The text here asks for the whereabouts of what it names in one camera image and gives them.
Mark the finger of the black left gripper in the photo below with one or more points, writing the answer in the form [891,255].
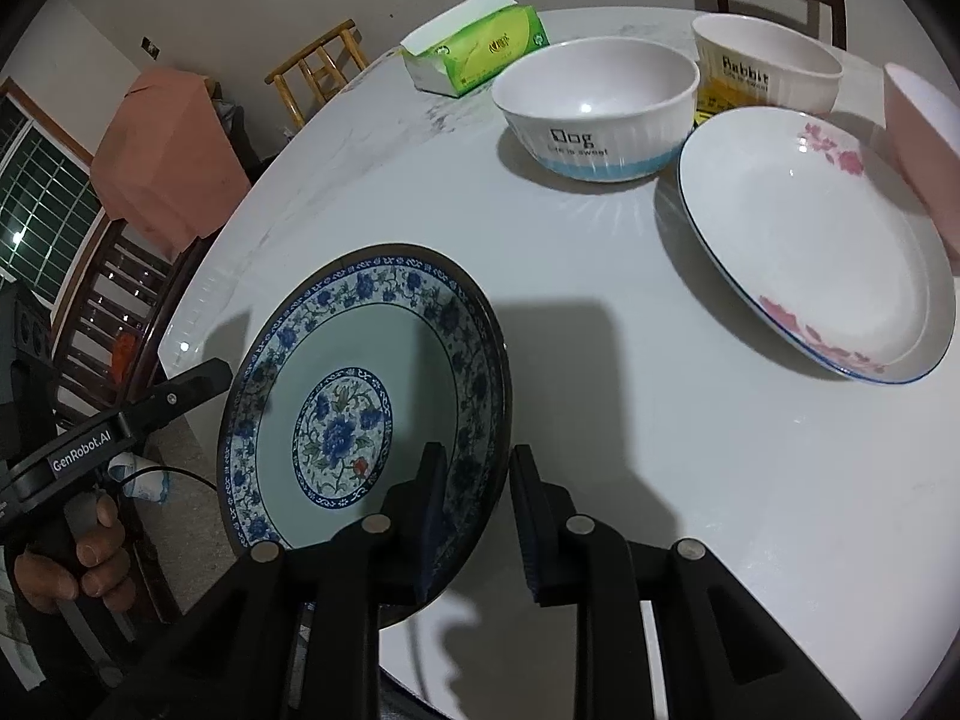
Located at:
[176,397]

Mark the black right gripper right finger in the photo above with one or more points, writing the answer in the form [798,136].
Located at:
[550,531]

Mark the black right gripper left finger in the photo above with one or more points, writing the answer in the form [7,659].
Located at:
[415,509]

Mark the blue floral green plate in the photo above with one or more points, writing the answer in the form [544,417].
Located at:
[372,358]

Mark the white plate pink flowers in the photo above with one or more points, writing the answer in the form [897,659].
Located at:
[823,240]

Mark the white Dog bowl blue base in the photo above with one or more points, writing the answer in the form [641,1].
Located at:
[600,109]

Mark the white Rabbit bowl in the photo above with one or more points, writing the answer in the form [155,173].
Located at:
[751,62]

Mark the large pink bowl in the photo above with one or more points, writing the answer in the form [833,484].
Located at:
[923,129]

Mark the left hand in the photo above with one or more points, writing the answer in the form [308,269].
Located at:
[100,550]

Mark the white blue slipper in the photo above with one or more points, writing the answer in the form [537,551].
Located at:
[139,478]

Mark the dark wooden bench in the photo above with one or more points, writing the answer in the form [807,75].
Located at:
[105,349]

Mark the side window green grille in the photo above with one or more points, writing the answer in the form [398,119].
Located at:
[48,202]

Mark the pink cloth cover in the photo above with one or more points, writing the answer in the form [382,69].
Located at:
[165,165]

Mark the bamboo chair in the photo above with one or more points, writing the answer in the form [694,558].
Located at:
[326,66]

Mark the green tissue pack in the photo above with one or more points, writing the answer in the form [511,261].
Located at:
[470,43]

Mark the wall socket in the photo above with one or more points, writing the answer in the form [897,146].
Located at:
[150,48]

